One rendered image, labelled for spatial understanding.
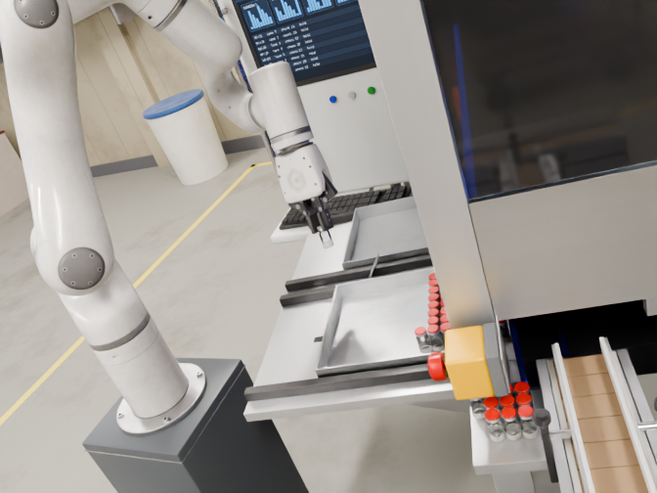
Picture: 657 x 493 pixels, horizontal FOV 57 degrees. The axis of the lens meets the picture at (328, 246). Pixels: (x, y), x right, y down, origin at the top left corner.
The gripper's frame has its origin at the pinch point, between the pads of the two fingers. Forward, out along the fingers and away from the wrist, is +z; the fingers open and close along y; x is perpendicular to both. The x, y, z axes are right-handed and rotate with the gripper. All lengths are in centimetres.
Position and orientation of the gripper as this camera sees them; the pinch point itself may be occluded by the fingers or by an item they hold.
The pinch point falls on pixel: (320, 221)
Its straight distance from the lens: 121.6
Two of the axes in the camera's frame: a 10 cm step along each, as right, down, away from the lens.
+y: 7.6, -1.5, -6.3
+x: 5.6, -3.2, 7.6
